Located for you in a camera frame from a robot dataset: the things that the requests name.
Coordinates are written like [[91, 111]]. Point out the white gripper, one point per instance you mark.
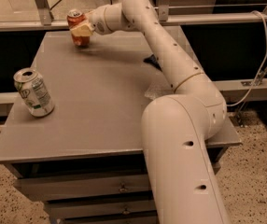
[[98, 23]]

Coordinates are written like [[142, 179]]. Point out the red coke can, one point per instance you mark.
[[75, 17]]

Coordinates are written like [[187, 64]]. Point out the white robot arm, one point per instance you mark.
[[175, 127]]

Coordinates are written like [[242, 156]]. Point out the green white soda can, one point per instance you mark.
[[33, 91]]

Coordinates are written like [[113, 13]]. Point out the blue snack bar wrapper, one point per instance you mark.
[[152, 61]]

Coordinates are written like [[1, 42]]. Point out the grey drawer cabinet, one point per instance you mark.
[[100, 94]]

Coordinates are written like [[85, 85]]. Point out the top grey drawer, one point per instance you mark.
[[51, 181]]

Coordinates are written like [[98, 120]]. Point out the grey drawer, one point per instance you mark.
[[51, 181], [148, 217], [101, 205]]

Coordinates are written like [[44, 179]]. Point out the middle grey drawer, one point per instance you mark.
[[101, 205]]

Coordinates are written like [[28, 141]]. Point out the bottom grey drawer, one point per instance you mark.
[[148, 217]]

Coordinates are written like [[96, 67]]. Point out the metal railing frame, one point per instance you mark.
[[17, 15]]

